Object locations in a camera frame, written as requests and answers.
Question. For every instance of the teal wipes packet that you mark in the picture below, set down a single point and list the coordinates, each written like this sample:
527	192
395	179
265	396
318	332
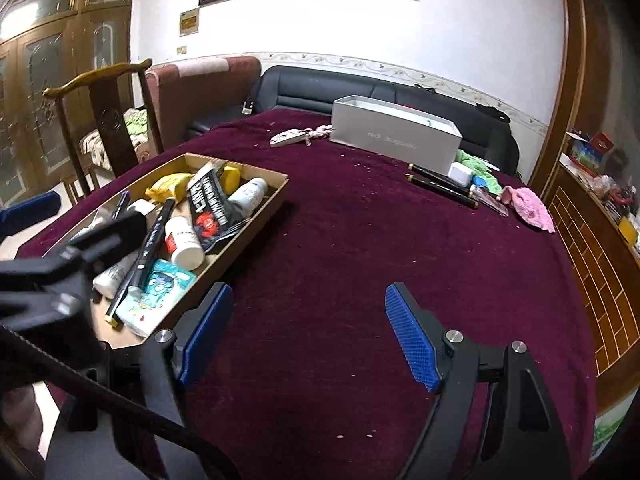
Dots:
166	287

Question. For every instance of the grey rectangular box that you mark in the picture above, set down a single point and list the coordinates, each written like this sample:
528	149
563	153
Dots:
396	131

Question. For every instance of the purple-capped black marker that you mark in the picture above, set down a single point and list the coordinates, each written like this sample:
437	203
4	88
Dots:
150	248

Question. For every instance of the gold-capped black pen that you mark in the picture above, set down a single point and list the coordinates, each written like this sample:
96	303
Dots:
441	190
438	178

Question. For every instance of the black red snack pouch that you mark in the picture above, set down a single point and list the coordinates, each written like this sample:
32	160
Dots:
214	218

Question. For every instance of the upper gold-capped black pen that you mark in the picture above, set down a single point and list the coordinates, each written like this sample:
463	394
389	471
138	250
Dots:
438	178

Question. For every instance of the green cloth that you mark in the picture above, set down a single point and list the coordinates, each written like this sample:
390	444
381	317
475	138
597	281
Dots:
480	169

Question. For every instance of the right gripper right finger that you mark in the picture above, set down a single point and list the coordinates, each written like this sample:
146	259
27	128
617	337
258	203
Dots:
493	416

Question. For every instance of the yellow snack packet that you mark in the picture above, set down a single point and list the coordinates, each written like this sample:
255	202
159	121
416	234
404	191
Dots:
170	187

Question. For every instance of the maroon velvet tablecloth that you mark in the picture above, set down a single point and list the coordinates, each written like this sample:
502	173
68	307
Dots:
308	380

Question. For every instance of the small wall plaque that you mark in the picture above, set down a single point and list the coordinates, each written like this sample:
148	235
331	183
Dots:
188	22

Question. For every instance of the wooden brick-pattern cabinet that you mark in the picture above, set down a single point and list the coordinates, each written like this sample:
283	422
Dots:
607	272

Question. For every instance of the pink cloth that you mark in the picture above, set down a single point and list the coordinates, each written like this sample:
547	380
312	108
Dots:
528	206

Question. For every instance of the grey-capped black marker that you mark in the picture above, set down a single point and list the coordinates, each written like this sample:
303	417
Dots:
121	205

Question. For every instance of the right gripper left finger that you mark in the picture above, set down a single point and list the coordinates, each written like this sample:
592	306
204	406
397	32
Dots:
90	444

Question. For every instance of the wooden glass-door wardrobe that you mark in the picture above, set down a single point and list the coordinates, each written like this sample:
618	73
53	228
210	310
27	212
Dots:
45	44

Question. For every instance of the brown armchair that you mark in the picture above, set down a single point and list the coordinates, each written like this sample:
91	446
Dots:
191	96

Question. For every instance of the black leather sofa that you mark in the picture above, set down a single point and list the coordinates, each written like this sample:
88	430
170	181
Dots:
485	130

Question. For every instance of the white green-label bottle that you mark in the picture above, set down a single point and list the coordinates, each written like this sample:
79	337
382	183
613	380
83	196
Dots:
249	196

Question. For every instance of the shallow cardboard tray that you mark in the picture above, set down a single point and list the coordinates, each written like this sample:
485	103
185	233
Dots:
214	265

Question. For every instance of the green-capped black marker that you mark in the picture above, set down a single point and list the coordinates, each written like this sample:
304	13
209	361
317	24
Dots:
110	315

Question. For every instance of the white red-label bottle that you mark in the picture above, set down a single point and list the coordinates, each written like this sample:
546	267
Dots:
183	247

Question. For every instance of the wooden chinese chair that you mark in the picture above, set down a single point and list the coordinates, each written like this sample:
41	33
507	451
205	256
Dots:
102	86

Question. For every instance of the lower gold-capped black pen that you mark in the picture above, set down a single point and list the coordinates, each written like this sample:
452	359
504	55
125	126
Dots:
441	190

